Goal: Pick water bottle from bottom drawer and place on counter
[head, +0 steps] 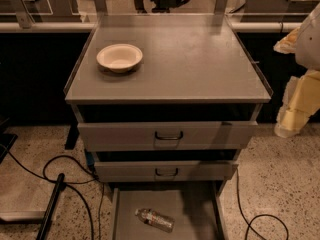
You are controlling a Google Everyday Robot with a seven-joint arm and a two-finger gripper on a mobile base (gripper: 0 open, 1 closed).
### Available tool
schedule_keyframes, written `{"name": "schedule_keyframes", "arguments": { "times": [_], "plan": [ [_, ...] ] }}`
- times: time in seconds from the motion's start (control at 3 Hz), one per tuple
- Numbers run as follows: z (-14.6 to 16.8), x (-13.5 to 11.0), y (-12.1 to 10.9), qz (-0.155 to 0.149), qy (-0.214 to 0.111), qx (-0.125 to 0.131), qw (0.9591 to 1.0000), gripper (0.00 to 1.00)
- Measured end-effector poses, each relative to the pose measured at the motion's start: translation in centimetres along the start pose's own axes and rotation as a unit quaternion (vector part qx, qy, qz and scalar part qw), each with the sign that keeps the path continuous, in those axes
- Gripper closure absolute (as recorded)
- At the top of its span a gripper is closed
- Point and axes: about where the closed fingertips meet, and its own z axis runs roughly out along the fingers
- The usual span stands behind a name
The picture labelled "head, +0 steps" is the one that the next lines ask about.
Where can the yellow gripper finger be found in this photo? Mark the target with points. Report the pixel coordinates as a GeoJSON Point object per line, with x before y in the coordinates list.
{"type": "Point", "coordinates": [301, 100]}
{"type": "Point", "coordinates": [287, 44]}

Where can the clear plastic water bottle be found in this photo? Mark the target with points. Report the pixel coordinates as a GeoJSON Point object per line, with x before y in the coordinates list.
{"type": "Point", "coordinates": [155, 219]}

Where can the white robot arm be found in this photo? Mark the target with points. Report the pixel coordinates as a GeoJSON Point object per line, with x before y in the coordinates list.
{"type": "Point", "coordinates": [308, 42]}

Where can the grey top drawer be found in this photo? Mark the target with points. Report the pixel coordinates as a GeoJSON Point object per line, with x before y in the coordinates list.
{"type": "Point", "coordinates": [148, 136]}

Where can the grey drawer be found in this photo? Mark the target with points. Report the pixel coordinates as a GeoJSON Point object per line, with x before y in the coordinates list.
{"type": "Point", "coordinates": [196, 214]}
{"type": "Point", "coordinates": [148, 136]}
{"type": "Point", "coordinates": [164, 171]}

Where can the grey drawer cabinet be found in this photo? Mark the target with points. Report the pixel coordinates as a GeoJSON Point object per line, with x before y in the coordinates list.
{"type": "Point", "coordinates": [194, 68]}

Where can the grey bottom drawer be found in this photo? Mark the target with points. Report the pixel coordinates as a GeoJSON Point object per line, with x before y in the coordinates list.
{"type": "Point", "coordinates": [196, 214]}

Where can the grey middle drawer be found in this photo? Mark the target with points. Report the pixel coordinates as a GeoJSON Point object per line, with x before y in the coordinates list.
{"type": "Point", "coordinates": [164, 171]}

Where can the white paper bowl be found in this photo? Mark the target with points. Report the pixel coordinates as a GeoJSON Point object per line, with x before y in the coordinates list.
{"type": "Point", "coordinates": [119, 58]}

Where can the black metal bar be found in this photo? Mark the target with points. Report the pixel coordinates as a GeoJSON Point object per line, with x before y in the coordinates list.
{"type": "Point", "coordinates": [46, 221]}

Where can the white horizontal rail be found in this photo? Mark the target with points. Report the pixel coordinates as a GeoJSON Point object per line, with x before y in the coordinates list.
{"type": "Point", "coordinates": [54, 27]}

